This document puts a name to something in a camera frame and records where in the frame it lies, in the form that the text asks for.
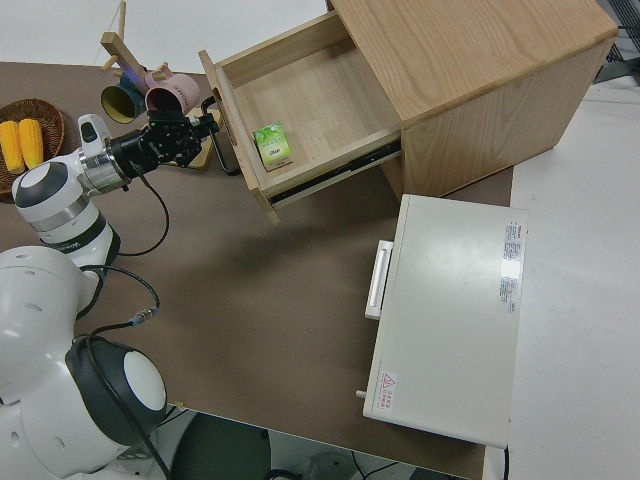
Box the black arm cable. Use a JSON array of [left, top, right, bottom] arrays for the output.
[[73, 263, 174, 480]]

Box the small green box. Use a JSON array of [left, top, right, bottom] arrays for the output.
[[251, 122, 295, 173]]

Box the brown table mat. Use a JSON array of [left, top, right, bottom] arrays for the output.
[[0, 60, 517, 480]]

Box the yellow corn cob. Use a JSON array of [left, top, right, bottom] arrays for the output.
[[18, 117, 46, 170], [0, 120, 24, 174]]

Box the wooden drawer with black handle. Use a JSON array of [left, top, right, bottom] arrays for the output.
[[197, 10, 404, 228]]

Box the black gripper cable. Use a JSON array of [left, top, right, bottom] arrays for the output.
[[118, 170, 170, 259]]

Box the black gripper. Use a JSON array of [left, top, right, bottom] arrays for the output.
[[148, 109, 220, 169]]

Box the wooden mug tree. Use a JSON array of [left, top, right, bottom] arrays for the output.
[[99, 0, 222, 174]]

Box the white toaster oven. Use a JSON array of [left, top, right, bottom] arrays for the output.
[[355, 193, 531, 450]]

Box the teal mug with yellow inside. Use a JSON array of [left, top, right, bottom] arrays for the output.
[[100, 73, 148, 125]]

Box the wooden cabinet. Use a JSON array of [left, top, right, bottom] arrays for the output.
[[326, 0, 619, 202]]

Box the brown wicker basket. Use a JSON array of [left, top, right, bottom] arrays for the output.
[[0, 98, 67, 204]]

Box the pink mug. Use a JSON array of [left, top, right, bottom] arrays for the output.
[[143, 73, 201, 118]]

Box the dark grey round pedestal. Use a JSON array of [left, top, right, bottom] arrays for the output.
[[166, 410, 273, 480]]

